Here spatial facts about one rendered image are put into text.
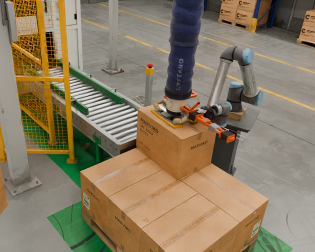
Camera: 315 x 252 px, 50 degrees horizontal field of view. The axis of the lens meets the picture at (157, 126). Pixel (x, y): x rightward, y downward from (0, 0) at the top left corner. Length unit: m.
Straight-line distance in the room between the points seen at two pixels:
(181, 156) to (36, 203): 1.52
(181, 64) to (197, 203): 1.07
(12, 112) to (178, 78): 1.52
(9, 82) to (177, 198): 1.72
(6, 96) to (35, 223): 1.15
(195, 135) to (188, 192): 0.46
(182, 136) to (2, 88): 1.57
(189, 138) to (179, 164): 0.24
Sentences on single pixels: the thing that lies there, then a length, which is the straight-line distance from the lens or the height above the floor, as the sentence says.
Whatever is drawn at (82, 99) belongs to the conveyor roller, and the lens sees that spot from 4.07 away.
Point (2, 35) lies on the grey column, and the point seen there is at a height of 1.52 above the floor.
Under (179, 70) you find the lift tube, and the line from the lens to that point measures 2.63.
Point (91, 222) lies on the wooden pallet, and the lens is 3.12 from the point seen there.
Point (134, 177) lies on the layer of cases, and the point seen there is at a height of 0.54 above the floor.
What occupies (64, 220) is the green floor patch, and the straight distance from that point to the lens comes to 3.25.
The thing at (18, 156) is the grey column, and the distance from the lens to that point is 3.49.
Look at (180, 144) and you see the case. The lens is 2.63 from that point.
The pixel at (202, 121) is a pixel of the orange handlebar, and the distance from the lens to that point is 2.59.
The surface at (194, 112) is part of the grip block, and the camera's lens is 2.69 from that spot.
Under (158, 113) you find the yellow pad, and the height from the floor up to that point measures 0.97.
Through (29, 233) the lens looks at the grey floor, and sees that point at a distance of 3.21.
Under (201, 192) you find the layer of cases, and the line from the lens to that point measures 2.75.
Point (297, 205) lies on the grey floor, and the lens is 3.80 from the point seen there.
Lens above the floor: 2.30
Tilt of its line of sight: 30 degrees down
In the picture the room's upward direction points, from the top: 5 degrees clockwise
